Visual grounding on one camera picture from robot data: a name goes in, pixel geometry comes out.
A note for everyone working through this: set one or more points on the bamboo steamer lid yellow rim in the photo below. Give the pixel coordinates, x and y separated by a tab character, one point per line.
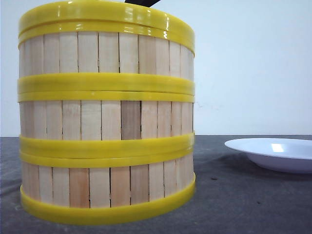
104	16

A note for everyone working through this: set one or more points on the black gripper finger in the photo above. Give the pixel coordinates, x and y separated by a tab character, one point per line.
146	3

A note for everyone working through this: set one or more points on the bamboo steamer basket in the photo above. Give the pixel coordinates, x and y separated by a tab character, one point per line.
109	131
93	61
97	195

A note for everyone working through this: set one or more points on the white plate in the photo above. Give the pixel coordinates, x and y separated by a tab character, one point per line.
277	154

